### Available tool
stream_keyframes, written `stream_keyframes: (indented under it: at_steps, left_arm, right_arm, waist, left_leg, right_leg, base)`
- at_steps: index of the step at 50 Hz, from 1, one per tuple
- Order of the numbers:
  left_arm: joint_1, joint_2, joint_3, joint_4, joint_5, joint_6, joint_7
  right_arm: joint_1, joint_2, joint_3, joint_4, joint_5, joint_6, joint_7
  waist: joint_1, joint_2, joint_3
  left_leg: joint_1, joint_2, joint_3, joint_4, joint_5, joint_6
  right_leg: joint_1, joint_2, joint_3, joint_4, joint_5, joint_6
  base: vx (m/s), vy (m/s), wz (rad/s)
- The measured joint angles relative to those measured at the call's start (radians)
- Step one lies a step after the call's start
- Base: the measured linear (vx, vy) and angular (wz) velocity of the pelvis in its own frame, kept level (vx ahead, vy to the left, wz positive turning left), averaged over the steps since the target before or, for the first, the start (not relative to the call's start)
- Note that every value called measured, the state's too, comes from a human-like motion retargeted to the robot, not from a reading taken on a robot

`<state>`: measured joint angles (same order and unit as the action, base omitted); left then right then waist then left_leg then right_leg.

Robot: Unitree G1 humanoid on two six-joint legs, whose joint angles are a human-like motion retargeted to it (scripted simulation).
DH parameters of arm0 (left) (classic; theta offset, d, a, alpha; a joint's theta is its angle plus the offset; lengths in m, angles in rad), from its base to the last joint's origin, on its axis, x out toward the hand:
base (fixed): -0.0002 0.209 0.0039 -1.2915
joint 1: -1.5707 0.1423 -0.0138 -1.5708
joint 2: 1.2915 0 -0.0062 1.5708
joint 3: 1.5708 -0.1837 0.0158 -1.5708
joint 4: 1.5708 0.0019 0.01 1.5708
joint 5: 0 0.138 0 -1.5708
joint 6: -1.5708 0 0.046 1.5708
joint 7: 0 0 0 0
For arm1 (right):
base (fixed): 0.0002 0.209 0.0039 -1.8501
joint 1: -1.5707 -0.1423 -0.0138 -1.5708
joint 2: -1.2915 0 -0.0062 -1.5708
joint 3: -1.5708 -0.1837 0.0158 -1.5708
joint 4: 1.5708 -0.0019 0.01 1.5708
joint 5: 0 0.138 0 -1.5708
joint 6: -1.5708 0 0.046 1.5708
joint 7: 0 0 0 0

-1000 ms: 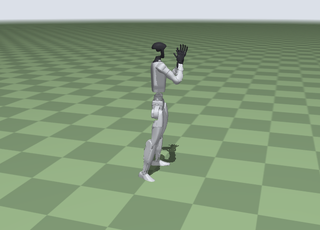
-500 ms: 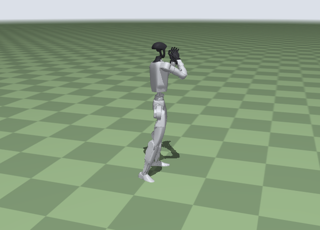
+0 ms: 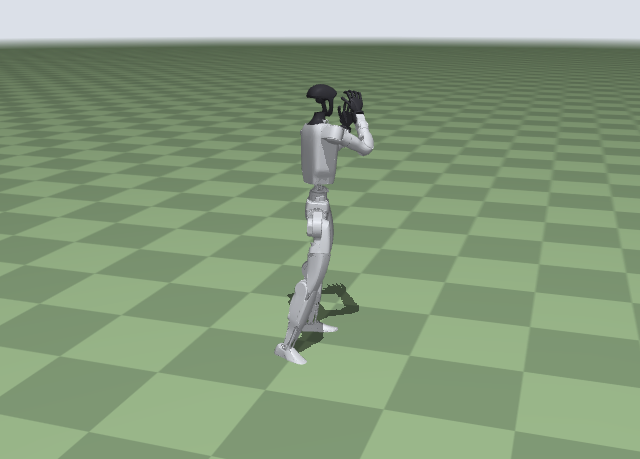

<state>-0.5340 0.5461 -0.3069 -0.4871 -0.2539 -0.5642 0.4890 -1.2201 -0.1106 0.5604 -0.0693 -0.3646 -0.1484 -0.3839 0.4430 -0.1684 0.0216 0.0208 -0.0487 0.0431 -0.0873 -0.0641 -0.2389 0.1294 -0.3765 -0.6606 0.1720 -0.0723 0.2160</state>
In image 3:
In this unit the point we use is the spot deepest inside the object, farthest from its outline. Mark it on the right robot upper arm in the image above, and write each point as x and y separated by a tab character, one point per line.
335	134

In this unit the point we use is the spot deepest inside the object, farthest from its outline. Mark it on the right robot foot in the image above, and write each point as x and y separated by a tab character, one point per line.
292	355

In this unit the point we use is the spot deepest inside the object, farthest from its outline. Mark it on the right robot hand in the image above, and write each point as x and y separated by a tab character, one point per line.
355	103

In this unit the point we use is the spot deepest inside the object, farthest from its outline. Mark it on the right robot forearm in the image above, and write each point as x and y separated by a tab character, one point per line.
362	129

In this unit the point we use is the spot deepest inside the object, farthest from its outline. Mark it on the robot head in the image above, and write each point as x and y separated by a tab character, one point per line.
321	93

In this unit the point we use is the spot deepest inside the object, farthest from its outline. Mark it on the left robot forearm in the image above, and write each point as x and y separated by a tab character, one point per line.
340	146

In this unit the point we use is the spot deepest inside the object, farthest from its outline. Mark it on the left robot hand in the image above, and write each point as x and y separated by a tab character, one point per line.
346	117

